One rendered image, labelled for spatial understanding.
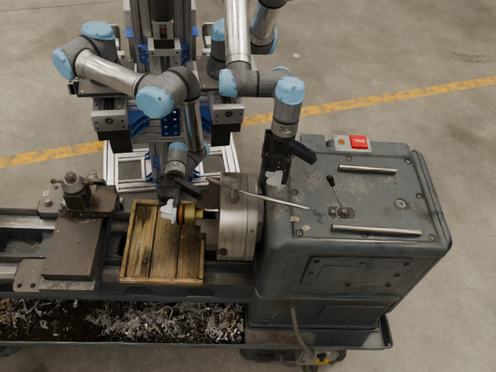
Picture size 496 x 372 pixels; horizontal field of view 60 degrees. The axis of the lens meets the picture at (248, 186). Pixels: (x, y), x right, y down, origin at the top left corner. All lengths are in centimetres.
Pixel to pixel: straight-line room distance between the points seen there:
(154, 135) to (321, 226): 104
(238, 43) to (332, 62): 293
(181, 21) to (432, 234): 130
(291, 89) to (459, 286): 216
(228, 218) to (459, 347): 183
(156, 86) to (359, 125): 240
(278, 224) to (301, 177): 20
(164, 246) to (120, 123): 55
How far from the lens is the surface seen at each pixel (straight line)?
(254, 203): 141
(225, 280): 167
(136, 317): 190
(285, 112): 117
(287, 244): 133
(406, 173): 162
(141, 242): 174
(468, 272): 313
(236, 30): 133
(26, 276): 175
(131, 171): 282
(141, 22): 200
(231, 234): 141
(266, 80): 124
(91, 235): 169
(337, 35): 456
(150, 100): 148
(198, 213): 153
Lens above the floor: 238
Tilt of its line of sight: 52 degrees down
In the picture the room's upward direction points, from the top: 9 degrees clockwise
